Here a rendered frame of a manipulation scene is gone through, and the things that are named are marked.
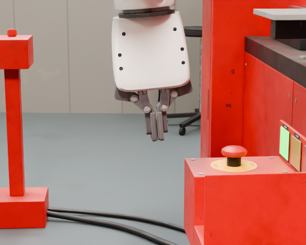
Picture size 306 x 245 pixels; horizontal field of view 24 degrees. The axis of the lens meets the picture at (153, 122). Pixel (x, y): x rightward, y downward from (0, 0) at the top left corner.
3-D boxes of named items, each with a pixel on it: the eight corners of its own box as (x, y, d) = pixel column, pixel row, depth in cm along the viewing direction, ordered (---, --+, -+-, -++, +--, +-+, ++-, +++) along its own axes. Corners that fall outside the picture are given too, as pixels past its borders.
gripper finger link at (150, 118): (151, 89, 97) (155, 136, 99) (128, 91, 97) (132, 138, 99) (153, 93, 94) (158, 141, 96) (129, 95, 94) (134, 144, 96)
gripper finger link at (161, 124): (175, 86, 98) (179, 133, 99) (152, 89, 97) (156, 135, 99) (178, 90, 95) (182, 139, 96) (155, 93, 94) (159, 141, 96)
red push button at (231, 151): (218, 166, 111) (219, 144, 111) (243, 165, 112) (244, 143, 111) (223, 173, 108) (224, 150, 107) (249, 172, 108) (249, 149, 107)
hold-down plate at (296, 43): (272, 39, 209) (273, 28, 208) (290, 39, 209) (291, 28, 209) (299, 50, 180) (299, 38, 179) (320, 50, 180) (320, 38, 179)
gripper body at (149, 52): (180, -1, 97) (186, 79, 100) (106, 6, 97) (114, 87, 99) (188, 2, 90) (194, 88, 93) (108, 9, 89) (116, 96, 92)
